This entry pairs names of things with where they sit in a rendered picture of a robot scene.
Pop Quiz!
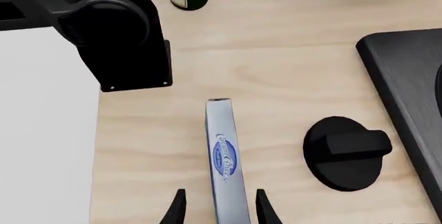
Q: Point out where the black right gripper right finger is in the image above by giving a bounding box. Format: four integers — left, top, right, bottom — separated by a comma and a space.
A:
256, 188, 285, 224

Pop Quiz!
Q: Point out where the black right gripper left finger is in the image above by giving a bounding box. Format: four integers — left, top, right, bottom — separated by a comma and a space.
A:
158, 188, 188, 224

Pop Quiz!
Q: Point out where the grey cream cheese box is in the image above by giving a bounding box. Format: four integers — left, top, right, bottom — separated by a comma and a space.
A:
204, 97, 252, 224

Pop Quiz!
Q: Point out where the round black stove knob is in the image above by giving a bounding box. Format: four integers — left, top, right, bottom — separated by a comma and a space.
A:
302, 115, 393, 192

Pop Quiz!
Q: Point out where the flat black stove plate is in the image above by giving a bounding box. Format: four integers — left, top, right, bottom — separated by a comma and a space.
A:
355, 28, 442, 220

